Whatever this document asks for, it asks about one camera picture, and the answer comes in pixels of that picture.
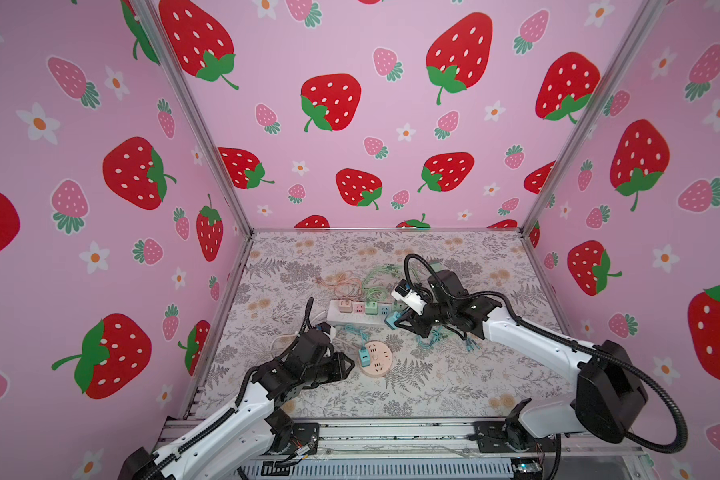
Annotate teal charger plug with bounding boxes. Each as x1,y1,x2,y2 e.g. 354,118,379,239
359,348,372,368

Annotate blue charger plug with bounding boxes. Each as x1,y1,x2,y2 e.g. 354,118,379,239
384,311,401,330

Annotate pink USB charger plug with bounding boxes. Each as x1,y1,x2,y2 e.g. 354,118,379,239
337,299,354,313

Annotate pink charging cable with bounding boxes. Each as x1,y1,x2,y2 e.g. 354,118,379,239
317,269,364,300

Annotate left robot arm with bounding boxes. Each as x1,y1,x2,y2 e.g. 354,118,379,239
118,298,355,479

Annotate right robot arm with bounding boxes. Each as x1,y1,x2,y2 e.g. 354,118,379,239
392,253,689,454

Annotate round pink power socket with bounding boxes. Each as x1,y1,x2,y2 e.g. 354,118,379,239
358,341,394,378

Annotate white multicolour power strip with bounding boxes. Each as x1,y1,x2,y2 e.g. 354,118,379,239
326,299,406,327

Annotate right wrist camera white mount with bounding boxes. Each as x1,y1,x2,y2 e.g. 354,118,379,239
391,279,430,315

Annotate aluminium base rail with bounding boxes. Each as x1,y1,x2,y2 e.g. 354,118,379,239
227,418,659,479

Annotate aluminium frame corner post left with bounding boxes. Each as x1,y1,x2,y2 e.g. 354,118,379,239
132,1,252,238

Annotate aluminium frame corner post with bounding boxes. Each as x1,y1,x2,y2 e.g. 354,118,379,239
132,1,252,238
519,0,666,240

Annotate aluminium frame corner post right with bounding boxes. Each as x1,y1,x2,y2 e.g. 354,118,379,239
519,0,666,240

